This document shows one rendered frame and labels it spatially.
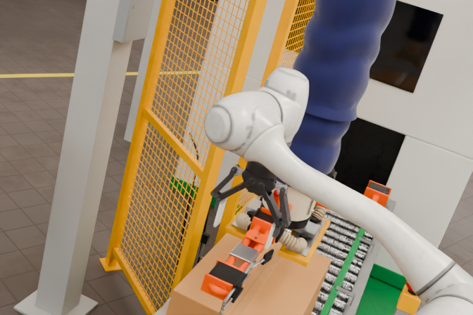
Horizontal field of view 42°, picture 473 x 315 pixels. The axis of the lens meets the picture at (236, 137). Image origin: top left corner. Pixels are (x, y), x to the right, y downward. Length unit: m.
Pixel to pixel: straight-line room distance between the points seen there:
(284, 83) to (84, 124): 1.58
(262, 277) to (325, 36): 0.89
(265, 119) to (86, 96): 1.61
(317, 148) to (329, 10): 0.42
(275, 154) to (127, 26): 1.46
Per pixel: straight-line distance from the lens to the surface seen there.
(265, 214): 1.87
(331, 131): 1.89
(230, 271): 1.56
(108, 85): 2.67
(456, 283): 1.26
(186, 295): 2.01
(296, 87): 1.30
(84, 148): 2.79
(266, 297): 2.11
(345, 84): 1.83
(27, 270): 3.59
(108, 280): 3.60
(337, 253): 3.37
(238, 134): 1.15
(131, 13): 2.54
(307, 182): 1.19
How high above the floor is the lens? 2.14
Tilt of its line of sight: 21 degrees down
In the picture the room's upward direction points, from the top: 16 degrees clockwise
